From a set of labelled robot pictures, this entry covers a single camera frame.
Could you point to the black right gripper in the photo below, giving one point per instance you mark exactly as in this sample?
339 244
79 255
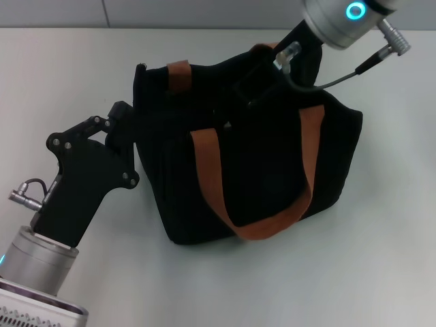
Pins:
308 64

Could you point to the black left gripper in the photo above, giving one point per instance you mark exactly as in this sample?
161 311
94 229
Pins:
78 184

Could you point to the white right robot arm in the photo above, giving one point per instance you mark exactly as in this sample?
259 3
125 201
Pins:
337 20

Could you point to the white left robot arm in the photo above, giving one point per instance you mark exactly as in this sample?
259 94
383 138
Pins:
37 259

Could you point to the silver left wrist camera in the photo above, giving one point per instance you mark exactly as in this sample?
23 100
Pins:
41 311

